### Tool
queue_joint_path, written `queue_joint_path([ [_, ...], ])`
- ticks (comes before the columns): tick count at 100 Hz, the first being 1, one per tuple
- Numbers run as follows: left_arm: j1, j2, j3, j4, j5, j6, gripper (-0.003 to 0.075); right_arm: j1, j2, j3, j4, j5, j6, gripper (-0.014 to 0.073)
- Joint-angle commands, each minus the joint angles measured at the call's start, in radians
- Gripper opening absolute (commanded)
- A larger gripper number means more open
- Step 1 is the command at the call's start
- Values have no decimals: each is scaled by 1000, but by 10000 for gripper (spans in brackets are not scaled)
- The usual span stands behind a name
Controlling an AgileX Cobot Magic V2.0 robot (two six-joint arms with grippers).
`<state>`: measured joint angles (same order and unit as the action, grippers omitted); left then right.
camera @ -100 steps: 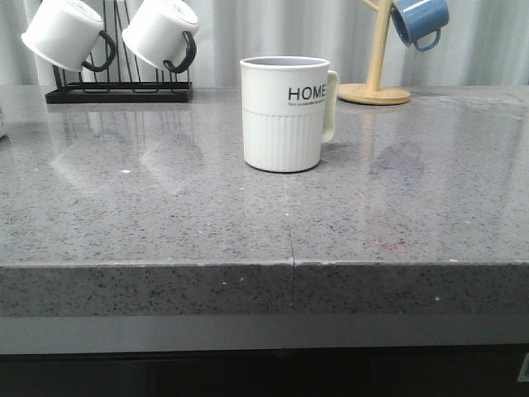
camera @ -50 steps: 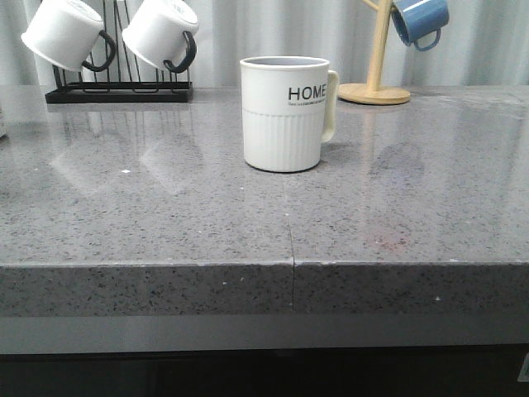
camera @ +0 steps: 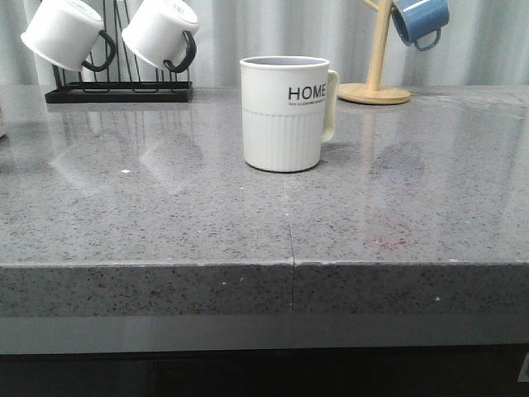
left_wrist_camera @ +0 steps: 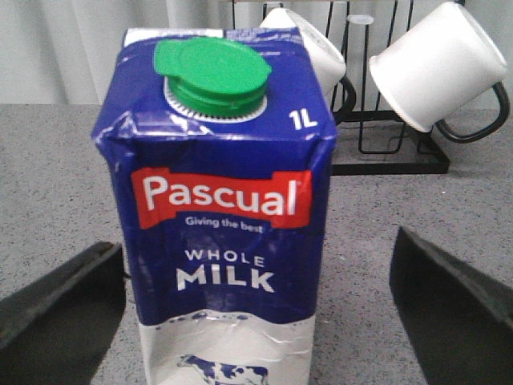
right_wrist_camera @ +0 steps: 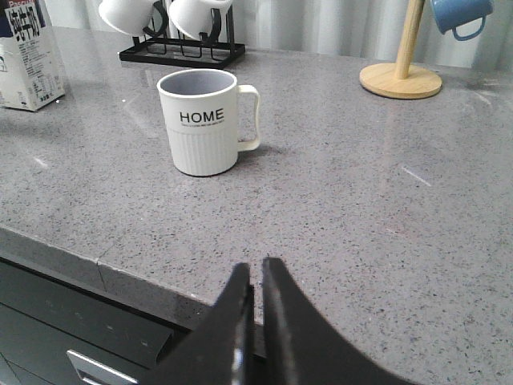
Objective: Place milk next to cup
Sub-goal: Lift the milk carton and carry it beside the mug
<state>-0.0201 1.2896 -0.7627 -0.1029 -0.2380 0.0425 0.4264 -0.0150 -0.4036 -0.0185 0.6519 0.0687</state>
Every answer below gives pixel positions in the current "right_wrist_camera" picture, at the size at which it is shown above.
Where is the white HOME cup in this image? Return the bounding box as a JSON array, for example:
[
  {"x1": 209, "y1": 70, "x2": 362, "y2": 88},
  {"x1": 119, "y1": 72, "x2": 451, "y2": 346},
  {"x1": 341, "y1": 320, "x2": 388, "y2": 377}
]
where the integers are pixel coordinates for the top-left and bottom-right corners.
[{"x1": 156, "y1": 68, "x2": 261, "y2": 176}]

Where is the blue enamel mug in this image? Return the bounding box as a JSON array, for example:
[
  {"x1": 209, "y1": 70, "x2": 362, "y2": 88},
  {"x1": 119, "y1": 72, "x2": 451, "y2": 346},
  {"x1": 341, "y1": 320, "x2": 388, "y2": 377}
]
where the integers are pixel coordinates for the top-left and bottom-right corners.
[{"x1": 430, "y1": 0, "x2": 495, "y2": 42}]

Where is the blue white milk carton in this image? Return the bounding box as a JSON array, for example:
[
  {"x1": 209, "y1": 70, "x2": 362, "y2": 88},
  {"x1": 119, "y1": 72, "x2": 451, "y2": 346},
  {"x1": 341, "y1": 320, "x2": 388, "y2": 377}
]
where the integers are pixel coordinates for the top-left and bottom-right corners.
[{"x1": 1, "y1": 1, "x2": 65, "y2": 111}]

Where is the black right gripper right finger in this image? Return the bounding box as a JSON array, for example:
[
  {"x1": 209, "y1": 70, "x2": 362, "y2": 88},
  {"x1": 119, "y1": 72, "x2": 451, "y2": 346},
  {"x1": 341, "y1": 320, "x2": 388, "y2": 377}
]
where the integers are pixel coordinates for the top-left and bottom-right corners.
[{"x1": 263, "y1": 257, "x2": 409, "y2": 384}]

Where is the black wire mug rack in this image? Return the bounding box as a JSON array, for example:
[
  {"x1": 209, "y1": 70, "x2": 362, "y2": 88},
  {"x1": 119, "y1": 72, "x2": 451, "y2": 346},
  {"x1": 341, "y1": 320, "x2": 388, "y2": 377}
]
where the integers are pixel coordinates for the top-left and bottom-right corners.
[{"x1": 119, "y1": 1, "x2": 245, "y2": 69}]

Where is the dark drawer front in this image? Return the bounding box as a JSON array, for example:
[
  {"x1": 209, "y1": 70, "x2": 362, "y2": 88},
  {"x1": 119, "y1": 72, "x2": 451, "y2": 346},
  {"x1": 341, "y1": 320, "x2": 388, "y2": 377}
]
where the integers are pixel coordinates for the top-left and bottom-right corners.
[{"x1": 0, "y1": 256, "x2": 268, "y2": 385}]

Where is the silver drawer handle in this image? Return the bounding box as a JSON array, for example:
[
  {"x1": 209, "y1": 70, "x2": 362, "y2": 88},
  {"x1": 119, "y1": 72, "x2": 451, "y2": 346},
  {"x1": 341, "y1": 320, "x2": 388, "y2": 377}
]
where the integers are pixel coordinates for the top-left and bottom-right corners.
[{"x1": 67, "y1": 350, "x2": 138, "y2": 385}]

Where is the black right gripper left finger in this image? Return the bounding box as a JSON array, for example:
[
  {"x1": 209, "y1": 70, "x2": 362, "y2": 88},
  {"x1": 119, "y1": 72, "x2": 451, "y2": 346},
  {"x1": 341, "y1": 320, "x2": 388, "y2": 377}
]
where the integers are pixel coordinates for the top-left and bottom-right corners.
[{"x1": 147, "y1": 263, "x2": 254, "y2": 384}]

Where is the white enamel mug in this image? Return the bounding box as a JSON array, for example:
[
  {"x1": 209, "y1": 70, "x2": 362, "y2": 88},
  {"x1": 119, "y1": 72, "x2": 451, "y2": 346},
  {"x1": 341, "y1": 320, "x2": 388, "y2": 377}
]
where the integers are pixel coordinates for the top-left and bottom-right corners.
[
  {"x1": 168, "y1": 0, "x2": 232, "y2": 46},
  {"x1": 98, "y1": 0, "x2": 168, "y2": 37}
]

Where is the left white enamel mug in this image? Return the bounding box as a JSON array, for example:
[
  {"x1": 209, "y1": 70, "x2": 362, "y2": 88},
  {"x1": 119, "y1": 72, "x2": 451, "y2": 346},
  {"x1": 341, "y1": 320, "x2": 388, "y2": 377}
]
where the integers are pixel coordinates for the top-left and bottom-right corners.
[{"x1": 98, "y1": 0, "x2": 168, "y2": 37}]

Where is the wooden mug tree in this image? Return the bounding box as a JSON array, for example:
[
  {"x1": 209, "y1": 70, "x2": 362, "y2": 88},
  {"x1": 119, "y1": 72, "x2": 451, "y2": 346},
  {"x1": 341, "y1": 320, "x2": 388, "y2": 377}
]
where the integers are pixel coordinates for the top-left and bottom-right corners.
[{"x1": 359, "y1": 0, "x2": 442, "y2": 100}]

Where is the right white enamel mug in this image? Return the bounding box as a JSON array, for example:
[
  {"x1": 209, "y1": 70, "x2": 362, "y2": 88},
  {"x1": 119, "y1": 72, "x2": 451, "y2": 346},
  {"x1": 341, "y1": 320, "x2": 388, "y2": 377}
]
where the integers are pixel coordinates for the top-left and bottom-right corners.
[{"x1": 168, "y1": 0, "x2": 232, "y2": 46}]

